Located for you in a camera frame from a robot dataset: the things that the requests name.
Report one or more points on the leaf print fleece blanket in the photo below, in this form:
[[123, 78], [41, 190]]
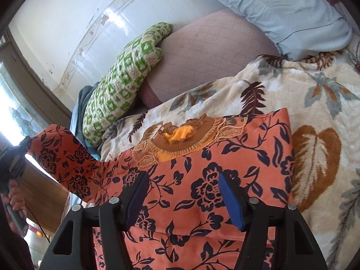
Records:
[[323, 104]]

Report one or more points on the person's left hand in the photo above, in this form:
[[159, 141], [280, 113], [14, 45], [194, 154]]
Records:
[[15, 199]]

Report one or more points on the pink quilted bed sheet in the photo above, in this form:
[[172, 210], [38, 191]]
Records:
[[208, 56]]

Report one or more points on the light blue knit cardigan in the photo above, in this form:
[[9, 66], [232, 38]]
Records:
[[81, 101]]

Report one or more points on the green checked pillow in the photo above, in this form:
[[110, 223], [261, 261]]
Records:
[[126, 76]]

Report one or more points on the orange floral garment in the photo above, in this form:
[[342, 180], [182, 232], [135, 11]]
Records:
[[197, 160]]

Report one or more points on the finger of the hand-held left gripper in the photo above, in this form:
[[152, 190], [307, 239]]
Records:
[[26, 143]]

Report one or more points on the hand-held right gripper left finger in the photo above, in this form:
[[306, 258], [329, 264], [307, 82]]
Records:
[[137, 197]]

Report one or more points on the light blue pillow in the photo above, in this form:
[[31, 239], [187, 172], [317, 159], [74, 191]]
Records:
[[281, 14]]

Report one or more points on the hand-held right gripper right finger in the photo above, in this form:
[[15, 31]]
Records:
[[232, 199]]

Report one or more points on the leaded glass window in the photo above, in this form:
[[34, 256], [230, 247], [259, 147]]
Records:
[[17, 112]]

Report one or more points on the dark wooden window frame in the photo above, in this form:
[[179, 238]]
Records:
[[36, 84]]

